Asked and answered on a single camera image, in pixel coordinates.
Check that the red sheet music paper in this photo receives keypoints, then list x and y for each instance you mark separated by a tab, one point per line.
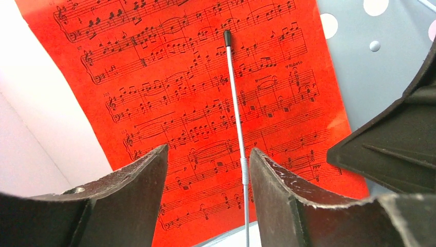
151	73

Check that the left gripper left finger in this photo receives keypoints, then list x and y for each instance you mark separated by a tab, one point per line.
119	209

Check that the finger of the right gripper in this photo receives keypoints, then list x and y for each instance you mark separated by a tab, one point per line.
396	149

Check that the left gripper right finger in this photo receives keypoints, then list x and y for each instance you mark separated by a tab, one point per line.
292	211

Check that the light blue music stand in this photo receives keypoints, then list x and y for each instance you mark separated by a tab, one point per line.
377	47

